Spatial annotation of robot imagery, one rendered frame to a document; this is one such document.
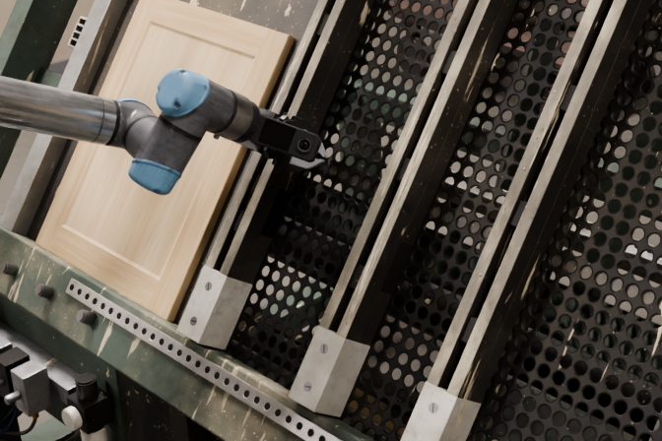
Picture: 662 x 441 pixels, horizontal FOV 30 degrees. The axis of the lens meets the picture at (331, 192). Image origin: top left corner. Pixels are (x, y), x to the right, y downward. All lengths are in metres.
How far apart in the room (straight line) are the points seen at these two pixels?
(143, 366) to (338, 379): 0.43
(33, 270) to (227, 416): 0.62
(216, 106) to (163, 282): 0.51
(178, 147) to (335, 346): 0.40
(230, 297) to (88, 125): 0.41
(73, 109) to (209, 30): 0.53
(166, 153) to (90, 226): 0.62
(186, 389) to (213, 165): 0.42
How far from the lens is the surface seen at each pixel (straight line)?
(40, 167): 2.62
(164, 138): 1.90
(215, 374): 2.12
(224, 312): 2.15
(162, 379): 2.21
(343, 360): 1.96
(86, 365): 2.40
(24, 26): 2.81
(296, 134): 1.97
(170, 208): 2.34
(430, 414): 1.83
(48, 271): 2.50
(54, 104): 1.95
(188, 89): 1.86
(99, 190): 2.50
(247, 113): 1.95
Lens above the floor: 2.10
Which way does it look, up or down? 27 degrees down
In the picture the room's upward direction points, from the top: 2 degrees counter-clockwise
